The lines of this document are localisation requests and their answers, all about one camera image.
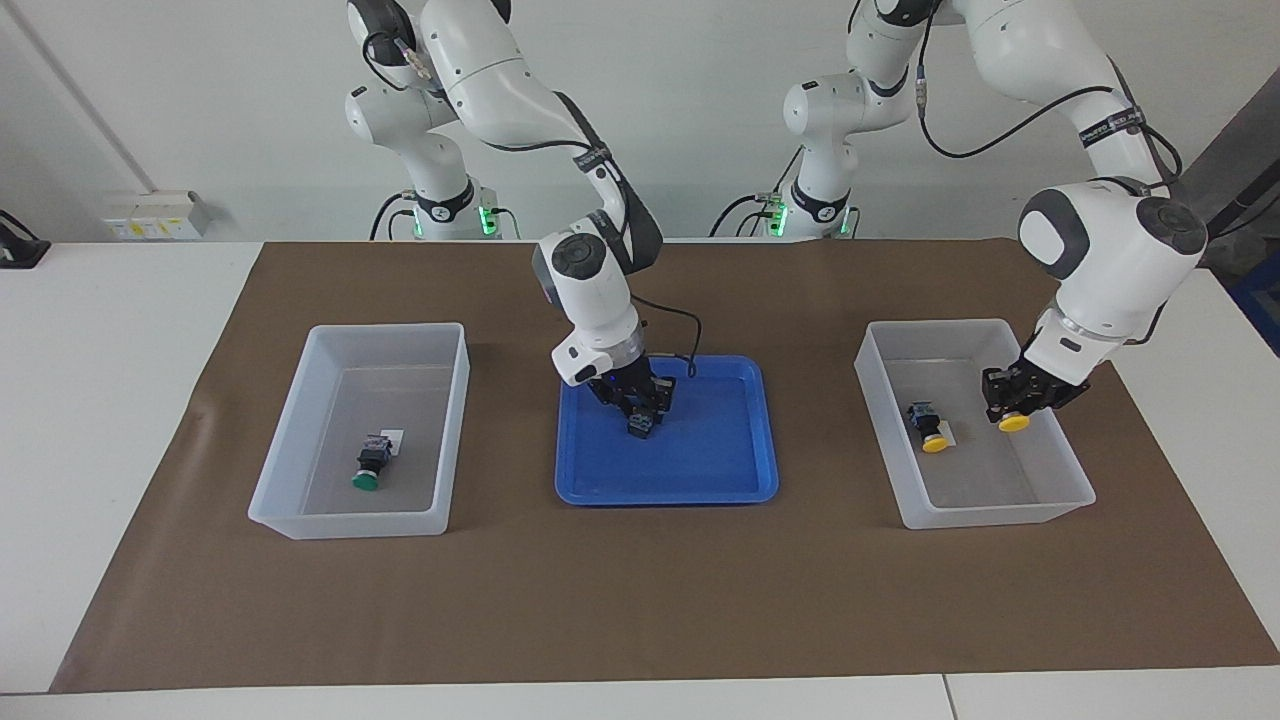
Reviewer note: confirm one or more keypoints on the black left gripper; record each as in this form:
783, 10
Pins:
1035, 385

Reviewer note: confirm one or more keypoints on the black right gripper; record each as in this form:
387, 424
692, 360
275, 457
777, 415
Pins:
625, 385

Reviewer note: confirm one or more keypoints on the yellow push button switch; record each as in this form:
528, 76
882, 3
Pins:
932, 438
1014, 423

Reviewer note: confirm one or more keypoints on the green push button switch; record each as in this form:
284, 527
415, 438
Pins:
640, 428
368, 470

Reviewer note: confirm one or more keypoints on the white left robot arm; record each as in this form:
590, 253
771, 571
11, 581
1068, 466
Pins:
1110, 270

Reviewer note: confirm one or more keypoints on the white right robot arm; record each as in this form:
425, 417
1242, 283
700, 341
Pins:
590, 290

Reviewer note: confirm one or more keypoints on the white paper label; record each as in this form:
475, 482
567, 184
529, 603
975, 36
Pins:
948, 428
396, 438

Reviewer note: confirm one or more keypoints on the translucent white plastic box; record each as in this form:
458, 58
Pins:
1000, 490
330, 410

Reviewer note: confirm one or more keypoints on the blue plastic tray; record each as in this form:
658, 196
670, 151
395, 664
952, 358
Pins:
700, 470

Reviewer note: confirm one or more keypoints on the brown table mat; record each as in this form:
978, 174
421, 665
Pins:
600, 600

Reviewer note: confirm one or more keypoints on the blue crate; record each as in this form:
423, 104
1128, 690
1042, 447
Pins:
1262, 315

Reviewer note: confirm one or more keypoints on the dark grey slanted panel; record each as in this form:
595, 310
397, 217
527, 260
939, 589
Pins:
1240, 150

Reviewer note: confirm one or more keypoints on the black desk object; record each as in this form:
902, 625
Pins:
20, 250

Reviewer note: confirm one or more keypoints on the white wall socket box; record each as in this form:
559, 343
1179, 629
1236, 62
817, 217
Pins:
155, 215

